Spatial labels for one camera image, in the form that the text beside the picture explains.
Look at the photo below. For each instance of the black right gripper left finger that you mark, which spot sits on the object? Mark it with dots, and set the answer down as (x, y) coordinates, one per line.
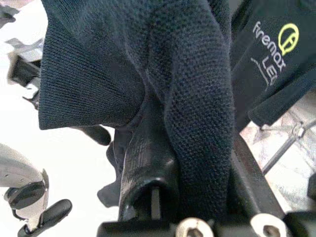
(148, 160)

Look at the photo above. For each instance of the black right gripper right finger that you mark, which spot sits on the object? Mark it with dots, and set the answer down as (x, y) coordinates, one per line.
(251, 177)

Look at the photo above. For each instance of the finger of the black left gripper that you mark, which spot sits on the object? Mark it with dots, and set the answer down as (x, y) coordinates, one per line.
(98, 134)

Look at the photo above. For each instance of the dark navy knit shirt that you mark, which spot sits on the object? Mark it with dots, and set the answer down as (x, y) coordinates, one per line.
(185, 86)

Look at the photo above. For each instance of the steel clothes rack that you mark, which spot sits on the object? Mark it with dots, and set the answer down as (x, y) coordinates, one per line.
(281, 150)

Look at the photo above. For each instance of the black shirt green logo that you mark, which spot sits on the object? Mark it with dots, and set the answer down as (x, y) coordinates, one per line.
(284, 86)

